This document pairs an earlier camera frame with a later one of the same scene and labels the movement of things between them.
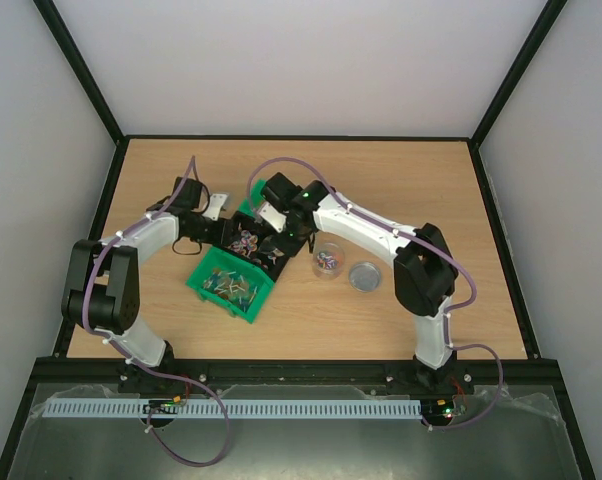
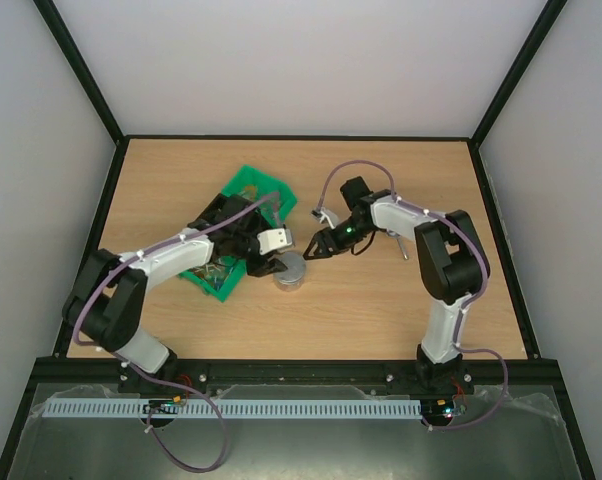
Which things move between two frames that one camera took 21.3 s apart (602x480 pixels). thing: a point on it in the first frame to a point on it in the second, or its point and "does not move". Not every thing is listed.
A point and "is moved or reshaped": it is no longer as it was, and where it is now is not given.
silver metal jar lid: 365,276 to 295,264
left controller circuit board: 169,406 does not move
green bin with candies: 230,283 is moved or reshaped
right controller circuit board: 437,409 does not move
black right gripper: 285,245 to 326,240
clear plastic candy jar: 328,260 to 290,279
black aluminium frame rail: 67,375 does not move
